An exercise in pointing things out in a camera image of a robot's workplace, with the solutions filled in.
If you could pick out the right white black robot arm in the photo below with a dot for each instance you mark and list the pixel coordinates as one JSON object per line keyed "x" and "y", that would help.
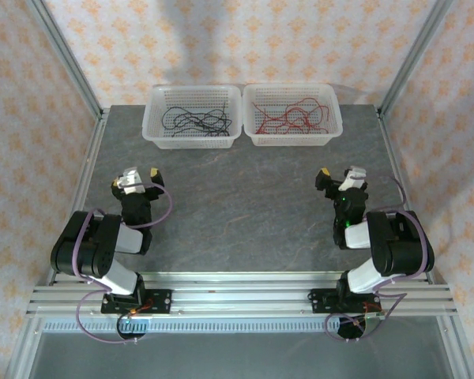
{"x": 395, "y": 245}

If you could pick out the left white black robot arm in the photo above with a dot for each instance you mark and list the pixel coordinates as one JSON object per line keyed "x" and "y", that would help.
{"x": 102, "y": 245}

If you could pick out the white perforated plastic basket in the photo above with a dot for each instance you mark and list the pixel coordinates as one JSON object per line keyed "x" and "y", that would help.
{"x": 189, "y": 94}
{"x": 284, "y": 92}

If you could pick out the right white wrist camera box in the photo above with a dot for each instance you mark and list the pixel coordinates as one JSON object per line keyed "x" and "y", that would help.
{"x": 353, "y": 175}

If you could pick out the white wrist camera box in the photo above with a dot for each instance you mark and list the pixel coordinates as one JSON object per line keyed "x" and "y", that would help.
{"x": 353, "y": 175}
{"x": 130, "y": 181}

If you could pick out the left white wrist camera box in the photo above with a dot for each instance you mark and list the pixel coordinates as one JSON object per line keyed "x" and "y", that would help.
{"x": 130, "y": 181}

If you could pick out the aluminium table edge rail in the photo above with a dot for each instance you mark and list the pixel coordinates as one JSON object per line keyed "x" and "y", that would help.
{"x": 395, "y": 158}
{"x": 85, "y": 185}

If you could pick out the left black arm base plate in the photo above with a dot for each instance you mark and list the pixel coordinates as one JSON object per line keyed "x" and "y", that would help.
{"x": 162, "y": 302}

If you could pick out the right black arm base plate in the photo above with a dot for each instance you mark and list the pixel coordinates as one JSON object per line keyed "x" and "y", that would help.
{"x": 320, "y": 302}

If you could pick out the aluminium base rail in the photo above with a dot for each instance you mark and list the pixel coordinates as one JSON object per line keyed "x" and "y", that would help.
{"x": 241, "y": 300}

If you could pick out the aluminium frame post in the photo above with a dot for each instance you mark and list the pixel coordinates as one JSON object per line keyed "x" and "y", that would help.
{"x": 414, "y": 47}
{"x": 63, "y": 51}

